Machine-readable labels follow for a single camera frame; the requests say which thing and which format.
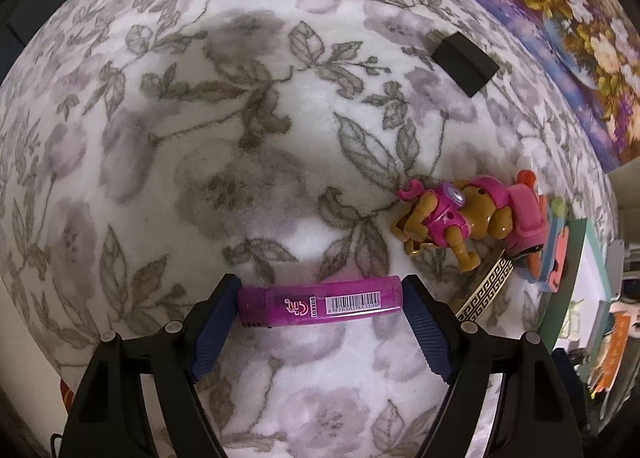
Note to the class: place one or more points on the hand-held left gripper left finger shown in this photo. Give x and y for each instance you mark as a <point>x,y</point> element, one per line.
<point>215,333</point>

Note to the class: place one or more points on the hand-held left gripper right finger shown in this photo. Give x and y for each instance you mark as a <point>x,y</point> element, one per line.
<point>430,333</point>

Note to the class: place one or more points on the magenta lighter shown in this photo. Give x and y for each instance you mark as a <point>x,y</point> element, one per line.
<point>300,305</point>

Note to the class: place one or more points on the pink dog toy figure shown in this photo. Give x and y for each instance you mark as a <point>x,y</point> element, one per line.
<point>440,218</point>

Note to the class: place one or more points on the orange blue toy block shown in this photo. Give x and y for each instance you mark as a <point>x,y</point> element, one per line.
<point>555,258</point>

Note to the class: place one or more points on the teal-rimmed white tray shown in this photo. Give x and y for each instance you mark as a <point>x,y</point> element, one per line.
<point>570,288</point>

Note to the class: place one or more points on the pink smart band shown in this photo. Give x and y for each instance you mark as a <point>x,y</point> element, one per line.
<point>525,218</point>

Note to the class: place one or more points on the orange glue tube white cap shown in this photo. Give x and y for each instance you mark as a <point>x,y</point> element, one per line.
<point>527,178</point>

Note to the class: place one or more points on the black charger block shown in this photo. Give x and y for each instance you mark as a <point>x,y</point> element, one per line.
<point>465,63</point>

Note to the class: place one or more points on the flower painting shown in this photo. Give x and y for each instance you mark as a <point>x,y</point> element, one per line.
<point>550,13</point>

